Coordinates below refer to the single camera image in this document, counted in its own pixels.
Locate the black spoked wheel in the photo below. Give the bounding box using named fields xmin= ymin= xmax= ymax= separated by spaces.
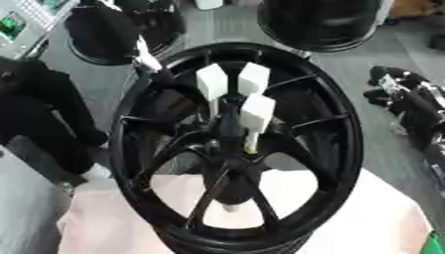
xmin=107 ymin=42 xmax=368 ymax=254

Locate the white object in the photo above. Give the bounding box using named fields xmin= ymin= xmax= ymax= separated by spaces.
xmin=193 ymin=0 xmax=226 ymax=11

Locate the tan cardboard box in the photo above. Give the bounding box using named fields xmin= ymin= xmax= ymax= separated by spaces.
xmin=385 ymin=0 xmax=445 ymax=20

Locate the green object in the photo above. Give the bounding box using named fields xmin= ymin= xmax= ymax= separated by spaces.
xmin=418 ymin=230 xmax=445 ymax=254

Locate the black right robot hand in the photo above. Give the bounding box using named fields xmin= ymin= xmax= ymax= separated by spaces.
xmin=362 ymin=64 xmax=445 ymax=152

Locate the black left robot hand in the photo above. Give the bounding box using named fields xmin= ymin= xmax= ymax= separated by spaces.
xmin=0 ymin=34 xmax=201 ymax=177

